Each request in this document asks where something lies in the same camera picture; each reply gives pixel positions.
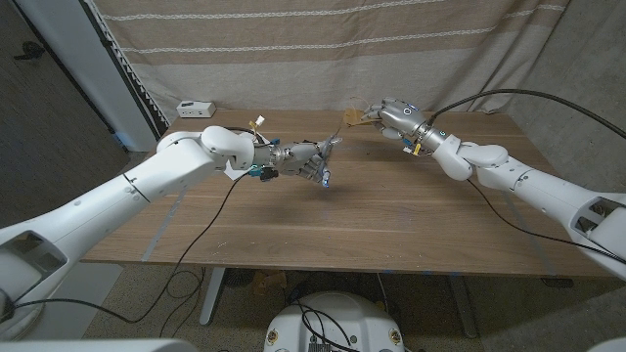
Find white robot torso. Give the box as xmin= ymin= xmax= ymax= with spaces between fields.
xmin=263 ymin=291 xmax=406 ymax=352

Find brown paper bag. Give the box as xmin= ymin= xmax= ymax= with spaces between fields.
xmin=341 ymin=95 xmax=385 ymax=128

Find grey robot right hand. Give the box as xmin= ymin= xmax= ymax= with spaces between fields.
xmin=364 ymin=97 xmax=447 ymax=155

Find grey table leg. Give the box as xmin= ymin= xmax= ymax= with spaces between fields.
xmin=447 ymin=274 xmax=478 ymax=339

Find white table leg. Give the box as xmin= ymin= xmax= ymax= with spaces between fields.
xmin=199 ymin=266 xmax=227 ymax=327

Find black round floor object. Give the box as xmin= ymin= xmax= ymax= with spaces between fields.
xmin=223 ymin=267 xmax=255 ymax=289

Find beige striped curtain backdrop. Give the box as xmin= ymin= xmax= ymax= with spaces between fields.
xmin=90 ymin=0 xmax=571 ymax=123

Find black door handle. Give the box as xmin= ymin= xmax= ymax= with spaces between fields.
xmin=13 ymin=41 xmax=46 ymax=62

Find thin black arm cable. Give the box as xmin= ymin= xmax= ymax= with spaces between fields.
xmin=467 ymin=178 xmax=626 ymax=268
xmin=9 ymin=173 xmax=253 ymax=339

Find white power strip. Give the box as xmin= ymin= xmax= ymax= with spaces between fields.
xmin=176 ymin=100 xmax=217 ymax=119

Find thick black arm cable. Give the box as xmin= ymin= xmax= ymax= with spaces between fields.
xmin=427 ymin=88 xmax=626 ymax=141
xmin=224 ymin=125 xmax=260 ymax=143

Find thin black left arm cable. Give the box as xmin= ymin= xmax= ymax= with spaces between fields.
xmin=9 ymin=173 xmax=253 ymax=339

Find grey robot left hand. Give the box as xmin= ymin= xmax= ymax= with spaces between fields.
xmin=253 ymin=136 xmax=342 ymax=190

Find brown cardboard scrap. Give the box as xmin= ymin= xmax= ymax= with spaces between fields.
xmin=251 ymin=271 xmax=289 ymax=297

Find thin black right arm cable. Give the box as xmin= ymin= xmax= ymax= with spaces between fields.
xmin=467 ymin=178 xmax=626 ymax=268

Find grey orange handled scissors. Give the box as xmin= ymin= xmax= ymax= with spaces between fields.
xmin=322 ymin=128 xmax=343 ymax=170

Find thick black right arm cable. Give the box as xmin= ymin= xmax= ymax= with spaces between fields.
xmin=427 ymin=88 xmax=626 ymax=141

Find black torso cable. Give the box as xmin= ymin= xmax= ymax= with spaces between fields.
xmin=295 ymin=302 xmax=363 ymax=352

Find black backdrop frame bar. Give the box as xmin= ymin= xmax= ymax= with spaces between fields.
xmin=80 ymin=0 xmax=170 ymax=141

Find white paper sheets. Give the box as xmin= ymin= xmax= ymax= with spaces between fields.
xmin=222 ymin=129 xmax=269 ymax=182

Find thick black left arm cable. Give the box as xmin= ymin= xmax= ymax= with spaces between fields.
xmin=224 ymin=125 xmax=260 ymax=143

